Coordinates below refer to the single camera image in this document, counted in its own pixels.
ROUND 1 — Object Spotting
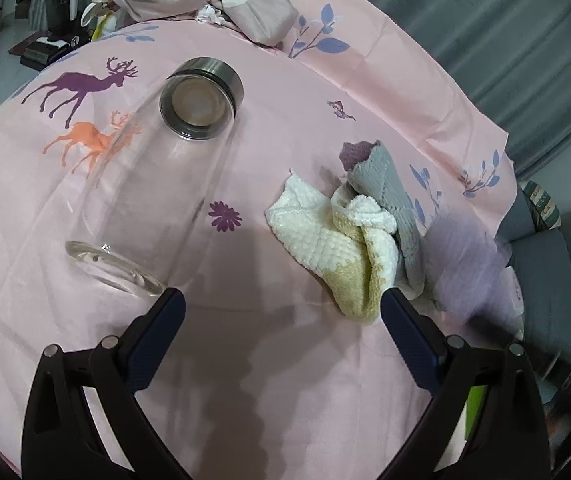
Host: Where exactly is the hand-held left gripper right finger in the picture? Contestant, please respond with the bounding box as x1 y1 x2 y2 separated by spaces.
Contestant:
380 287 551 480

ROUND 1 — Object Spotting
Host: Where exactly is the black box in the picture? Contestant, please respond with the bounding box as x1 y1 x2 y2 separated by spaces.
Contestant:
20 35 86 71

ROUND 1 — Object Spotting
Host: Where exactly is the pink printed bedsheet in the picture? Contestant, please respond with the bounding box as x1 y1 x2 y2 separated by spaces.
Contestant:
0 0 516 480

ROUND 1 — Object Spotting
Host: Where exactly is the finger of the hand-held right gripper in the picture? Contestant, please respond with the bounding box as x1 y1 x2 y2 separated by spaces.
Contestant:
463 305 571 411

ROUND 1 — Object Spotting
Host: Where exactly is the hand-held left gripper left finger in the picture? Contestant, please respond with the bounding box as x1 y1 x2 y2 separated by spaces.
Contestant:
20 287 186 480

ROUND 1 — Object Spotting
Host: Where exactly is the green bin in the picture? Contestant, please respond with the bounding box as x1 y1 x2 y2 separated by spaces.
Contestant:
463 385 486 436

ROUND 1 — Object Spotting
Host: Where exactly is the clear glass bottle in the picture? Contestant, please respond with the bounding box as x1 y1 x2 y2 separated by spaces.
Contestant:
64 57 244 297

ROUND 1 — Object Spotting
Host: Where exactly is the yellow and white fluffy towel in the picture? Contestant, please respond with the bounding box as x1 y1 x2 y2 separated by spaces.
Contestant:
264 170 399 328

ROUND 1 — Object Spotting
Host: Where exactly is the patterned green cushion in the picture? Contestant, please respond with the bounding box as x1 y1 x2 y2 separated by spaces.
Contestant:
521 180 563 233

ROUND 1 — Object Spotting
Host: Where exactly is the grey padded cushion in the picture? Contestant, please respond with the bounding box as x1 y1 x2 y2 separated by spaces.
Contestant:
495 195 571 411

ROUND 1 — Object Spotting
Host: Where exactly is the grey towel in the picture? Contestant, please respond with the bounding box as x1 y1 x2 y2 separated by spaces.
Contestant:
339 139 439 306

